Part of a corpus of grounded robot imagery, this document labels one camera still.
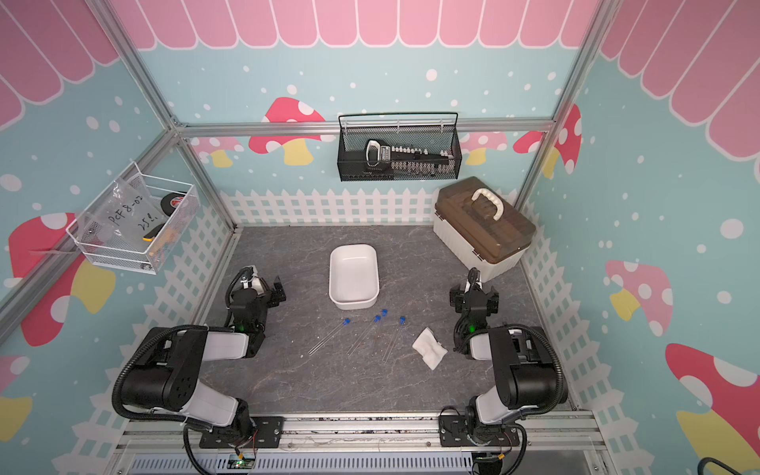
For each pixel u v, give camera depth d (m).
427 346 0.88
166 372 0.46
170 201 0.80
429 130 0.89
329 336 0.90
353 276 1.06
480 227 1.01
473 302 0.72
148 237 0.65
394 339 0.89
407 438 0.74
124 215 0.67
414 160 0.89
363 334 0.90
